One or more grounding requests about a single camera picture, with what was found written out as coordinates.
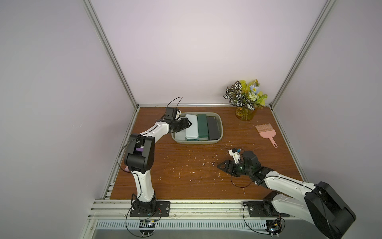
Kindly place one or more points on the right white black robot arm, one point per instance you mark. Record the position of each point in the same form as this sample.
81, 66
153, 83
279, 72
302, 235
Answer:
318, 204

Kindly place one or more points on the left circuit board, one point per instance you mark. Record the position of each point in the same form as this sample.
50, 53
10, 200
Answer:
147, 228

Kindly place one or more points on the circuit board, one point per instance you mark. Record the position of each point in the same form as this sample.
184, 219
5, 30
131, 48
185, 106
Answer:
147, 228
274, 228

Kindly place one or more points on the black pencil case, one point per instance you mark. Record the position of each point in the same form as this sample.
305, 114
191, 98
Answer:
213, 128

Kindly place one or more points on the aluminium front rail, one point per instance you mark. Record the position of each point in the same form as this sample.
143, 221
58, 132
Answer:
179, 209

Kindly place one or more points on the grey-green plastic storage box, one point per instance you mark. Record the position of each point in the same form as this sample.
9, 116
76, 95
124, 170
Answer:
208, 114

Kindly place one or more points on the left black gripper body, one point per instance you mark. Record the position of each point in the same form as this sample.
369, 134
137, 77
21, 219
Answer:
180, 125

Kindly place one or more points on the purple pink spatula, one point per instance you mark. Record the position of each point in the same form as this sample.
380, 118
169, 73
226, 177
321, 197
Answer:
134, 160

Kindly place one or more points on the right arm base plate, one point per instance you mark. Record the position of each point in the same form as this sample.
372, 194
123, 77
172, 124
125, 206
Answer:
263, 209

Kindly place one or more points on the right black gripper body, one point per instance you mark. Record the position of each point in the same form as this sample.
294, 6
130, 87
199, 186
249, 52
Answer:
234, 167

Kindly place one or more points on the dark green pencil case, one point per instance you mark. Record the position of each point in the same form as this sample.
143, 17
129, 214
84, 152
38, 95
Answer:
203, 127

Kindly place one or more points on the artificial plant in vase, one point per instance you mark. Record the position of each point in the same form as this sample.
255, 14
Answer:
246, 98

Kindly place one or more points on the white light-blue pencil case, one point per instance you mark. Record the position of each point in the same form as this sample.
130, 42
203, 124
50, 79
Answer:
192, 132

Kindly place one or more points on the translucent pencil case front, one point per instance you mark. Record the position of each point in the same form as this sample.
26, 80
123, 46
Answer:
180, 136

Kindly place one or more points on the pink comb brush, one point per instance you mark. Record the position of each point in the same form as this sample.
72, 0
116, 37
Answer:
267, 131

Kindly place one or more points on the right circuit board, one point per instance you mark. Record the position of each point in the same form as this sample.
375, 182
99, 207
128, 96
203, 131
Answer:
274, 228

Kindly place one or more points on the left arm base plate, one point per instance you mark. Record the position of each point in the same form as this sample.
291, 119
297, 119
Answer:
162, 208

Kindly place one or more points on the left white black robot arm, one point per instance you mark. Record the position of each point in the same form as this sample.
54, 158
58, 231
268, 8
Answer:
146, 140

